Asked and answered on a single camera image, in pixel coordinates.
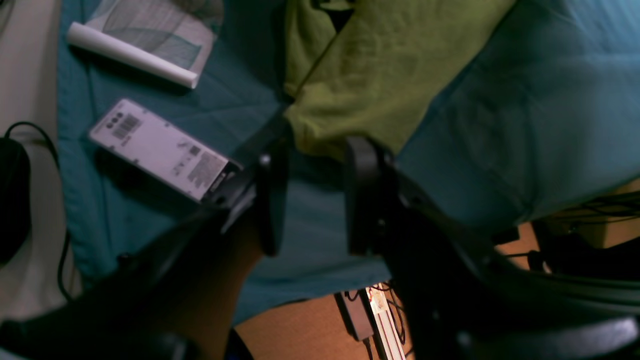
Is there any grey power adapter box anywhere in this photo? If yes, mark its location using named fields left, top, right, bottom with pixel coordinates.
left=334, top=289, right=374, bottom=342

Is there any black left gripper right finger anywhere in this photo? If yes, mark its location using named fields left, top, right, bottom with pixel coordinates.
left=343, top=136, right=639, bottom=360

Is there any black computer mouse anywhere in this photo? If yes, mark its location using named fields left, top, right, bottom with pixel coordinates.
left=0, top=137, right=32, bottom=264

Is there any white patterned notebook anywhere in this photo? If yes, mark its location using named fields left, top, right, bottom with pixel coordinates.
left=66, top=0, right=225, bottom=90

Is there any olive green t-shirt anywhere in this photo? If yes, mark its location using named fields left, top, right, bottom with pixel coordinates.
left=283, top=0, right=515, bottom=160

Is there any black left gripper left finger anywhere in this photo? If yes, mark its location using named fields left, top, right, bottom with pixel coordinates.
left=1, top=147, right=289, bottom=360

